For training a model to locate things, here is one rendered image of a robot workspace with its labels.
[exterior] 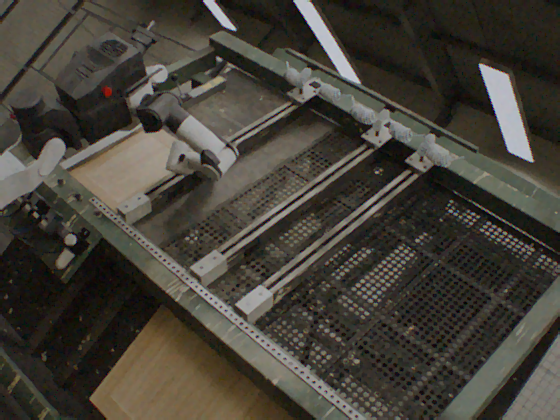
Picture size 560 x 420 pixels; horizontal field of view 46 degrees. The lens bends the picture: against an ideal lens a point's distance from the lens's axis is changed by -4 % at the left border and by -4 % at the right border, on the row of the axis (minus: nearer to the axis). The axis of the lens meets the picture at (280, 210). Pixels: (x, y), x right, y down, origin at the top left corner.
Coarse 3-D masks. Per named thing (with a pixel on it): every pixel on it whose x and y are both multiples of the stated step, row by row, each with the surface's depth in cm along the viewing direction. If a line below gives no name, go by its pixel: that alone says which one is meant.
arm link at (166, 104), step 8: (160, 96) 246; (168, 96) 246; (152, 104) 241; (160, 104) 241; (168, 104) 243; (176, 104) 246; (160, 112) 239; (168, 112) 242; (176, 112) 243; (184, 112) 245; (168, 120) 243; (176, 120) 243; (184, 120) 243; (176, 128) 244
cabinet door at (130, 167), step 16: (128, 144) 306; (144, 144) 306; (160, 144) 306; (96, 160) 298; (112, 160) 298; (128, 160) 298; (144, 160) 298; (160, 160) 299; (80, 176) 290; (96, 176) 291; (112, 176) 291; (128, 176) 291; (144, 176) 291; (160, 176) 291; (96, 192) 283; (112, 192) 284; (128, 192) 284; (112, 208) 276
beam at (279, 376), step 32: (32, 160) 292; (64, 192) 278; (96, 224) 266; (128, 224) 266; (128, 256) 254; (160, 288) 244; (192, 320) 238; (224, 320) 234; (224, 352) 232; (256, 352) 225; (256, 384) 227; (288, 384) 216; (320, 416) 208
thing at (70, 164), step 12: (204, 84) 336; (216, 84) 336; (192, 96) 329; (204, 96) 334; (120, 132) 308; (132, 132) 310; (96, 144) 302; (108, 144) 302; (84, 156) 296; (72, 168) 293
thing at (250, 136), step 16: (304, 80) 312; (304, 96) 318; (272, 112) 315; (288, 112) 315; (304, 112) 325; (256, 128) 307; (272, 128) 312; (240, 144) 300; (256, 144) 309; (176, 176) 285; (192, 176) 287; (144, 192) 276; (160, 192) 276; (176, 192) 284; (128, 208) 269; (144, 208) 274
